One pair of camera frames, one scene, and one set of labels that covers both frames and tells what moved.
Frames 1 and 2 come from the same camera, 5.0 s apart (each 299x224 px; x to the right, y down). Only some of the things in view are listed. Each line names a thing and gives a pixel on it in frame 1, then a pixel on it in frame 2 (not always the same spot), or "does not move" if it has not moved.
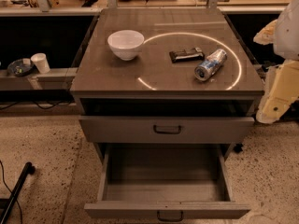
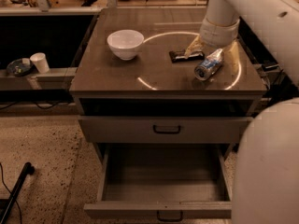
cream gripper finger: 267,35 -> 196,46
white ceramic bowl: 126,44 does not move
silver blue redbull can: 208,66 does not move
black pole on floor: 28,170 does not move
